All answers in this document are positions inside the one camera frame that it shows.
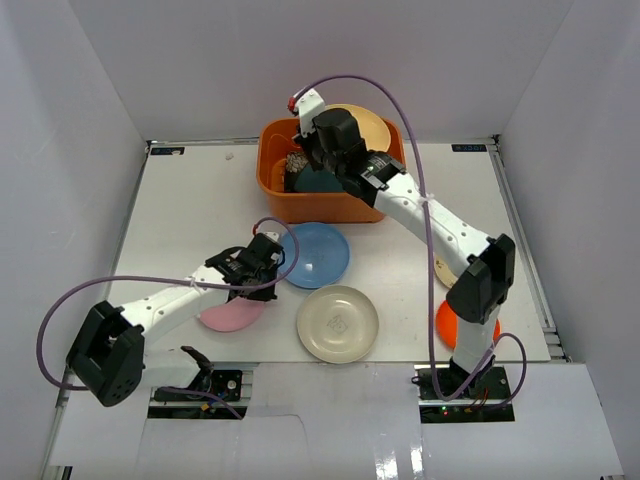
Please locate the tan round plate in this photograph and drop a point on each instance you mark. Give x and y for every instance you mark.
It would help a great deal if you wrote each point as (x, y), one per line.
(373, 129)

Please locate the cream round plate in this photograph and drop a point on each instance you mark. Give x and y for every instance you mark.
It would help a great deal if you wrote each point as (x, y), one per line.
(337, 324)

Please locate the pink round plate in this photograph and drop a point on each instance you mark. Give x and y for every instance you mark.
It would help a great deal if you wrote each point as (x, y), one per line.
(234, 315)

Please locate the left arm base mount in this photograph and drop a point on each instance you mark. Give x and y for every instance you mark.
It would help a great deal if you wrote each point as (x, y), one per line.
(213, 395)

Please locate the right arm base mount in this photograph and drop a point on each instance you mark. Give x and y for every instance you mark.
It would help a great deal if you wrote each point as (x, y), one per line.
(477, 404)

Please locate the teal square plate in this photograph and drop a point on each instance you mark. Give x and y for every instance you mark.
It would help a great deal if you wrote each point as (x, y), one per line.
(315, 181)

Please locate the blue round plate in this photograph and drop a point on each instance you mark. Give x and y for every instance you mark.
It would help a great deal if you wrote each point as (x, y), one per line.
(323, 258)

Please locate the small cream patterned plate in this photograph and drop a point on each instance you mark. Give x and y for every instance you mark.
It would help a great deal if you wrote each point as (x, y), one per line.
(443, 273)

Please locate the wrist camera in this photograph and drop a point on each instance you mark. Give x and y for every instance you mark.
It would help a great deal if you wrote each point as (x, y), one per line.
(271, 235)
(306, 107)

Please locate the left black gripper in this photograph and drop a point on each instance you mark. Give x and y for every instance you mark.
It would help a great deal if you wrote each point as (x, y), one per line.
(261, 288)

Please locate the orange round plate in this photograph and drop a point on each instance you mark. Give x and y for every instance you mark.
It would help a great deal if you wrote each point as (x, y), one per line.
(446, 325)

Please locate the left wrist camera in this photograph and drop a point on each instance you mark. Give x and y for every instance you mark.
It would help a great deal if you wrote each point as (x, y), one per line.
(271, 235)

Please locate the orange plastic bin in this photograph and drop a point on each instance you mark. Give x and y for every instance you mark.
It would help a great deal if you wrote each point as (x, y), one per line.
(275, 143)

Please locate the black floral rectangular plate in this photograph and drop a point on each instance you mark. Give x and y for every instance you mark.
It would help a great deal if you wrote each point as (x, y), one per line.
(295, 163)

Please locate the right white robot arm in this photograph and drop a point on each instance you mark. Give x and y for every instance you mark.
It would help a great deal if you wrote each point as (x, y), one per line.
(484, 267)

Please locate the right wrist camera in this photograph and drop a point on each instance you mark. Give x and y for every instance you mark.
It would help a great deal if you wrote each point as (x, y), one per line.
(306, 107)

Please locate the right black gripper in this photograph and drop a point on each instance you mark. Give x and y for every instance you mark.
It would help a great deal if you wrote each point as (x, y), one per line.
(305, 143)

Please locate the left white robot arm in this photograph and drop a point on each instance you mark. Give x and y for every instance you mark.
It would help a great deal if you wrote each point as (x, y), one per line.
(113, 352)

